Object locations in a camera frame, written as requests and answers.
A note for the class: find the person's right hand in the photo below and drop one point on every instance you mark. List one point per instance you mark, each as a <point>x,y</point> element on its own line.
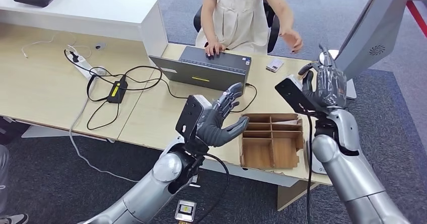
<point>215,49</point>

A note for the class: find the person's left hand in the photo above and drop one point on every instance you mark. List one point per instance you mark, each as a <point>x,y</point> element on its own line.
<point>293,40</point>

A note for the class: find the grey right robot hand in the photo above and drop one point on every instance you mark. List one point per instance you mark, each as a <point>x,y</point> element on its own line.
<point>330,89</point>

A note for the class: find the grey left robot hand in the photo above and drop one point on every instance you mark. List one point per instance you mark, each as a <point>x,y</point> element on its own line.
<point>213,132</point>

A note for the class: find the pink smartphone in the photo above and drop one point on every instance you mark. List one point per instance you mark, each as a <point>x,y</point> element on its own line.
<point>275,65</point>

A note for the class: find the wooden compartment organizer box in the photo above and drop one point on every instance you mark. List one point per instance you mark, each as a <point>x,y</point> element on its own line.
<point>267,149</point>

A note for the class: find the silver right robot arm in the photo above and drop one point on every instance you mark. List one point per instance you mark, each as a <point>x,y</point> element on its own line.
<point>353,182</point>

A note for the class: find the person's left forearm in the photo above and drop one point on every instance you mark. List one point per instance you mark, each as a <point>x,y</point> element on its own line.
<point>285,17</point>

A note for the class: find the person's right forearm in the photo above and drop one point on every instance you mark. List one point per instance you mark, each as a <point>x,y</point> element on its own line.
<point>208,29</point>

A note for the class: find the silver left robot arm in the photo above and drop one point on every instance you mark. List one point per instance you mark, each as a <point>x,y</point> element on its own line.
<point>150,192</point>

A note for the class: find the person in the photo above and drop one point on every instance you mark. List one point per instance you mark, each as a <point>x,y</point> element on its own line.
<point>237,15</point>

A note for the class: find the room key card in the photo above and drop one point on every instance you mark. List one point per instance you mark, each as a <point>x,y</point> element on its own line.
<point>287,122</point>

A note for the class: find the white card reader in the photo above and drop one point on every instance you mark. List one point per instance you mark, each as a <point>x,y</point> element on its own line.
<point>315,164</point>

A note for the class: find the dark grey laptop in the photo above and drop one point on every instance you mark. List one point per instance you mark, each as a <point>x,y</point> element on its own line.
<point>207,72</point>

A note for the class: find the grey kiosk monitor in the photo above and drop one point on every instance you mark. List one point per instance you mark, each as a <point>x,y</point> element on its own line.
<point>373,32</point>

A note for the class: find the small floor device yellow label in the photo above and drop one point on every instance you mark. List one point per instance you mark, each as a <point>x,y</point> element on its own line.
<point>185,211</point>

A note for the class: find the black power adapter yellow label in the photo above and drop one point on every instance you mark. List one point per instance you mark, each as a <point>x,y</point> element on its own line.
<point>116,91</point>

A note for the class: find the red pole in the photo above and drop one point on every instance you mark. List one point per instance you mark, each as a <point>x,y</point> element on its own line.
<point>417,17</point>

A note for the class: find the small grey round desk grommet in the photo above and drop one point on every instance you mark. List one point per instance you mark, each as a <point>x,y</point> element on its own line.
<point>101,46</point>

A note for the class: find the white power strip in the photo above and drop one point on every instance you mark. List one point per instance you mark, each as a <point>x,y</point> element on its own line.
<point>83,64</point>

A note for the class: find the white counter shelf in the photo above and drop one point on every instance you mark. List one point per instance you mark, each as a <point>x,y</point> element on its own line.
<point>83,12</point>

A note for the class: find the bystander's leg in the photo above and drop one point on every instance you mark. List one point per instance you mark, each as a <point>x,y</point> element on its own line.
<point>4,175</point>

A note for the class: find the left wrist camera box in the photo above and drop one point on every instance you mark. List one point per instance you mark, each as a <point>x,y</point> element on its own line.
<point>190,119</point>

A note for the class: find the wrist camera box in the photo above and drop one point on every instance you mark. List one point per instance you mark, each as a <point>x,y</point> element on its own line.
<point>190,119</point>
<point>293,94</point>

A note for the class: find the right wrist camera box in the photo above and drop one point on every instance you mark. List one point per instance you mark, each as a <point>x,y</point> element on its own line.
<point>293,94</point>

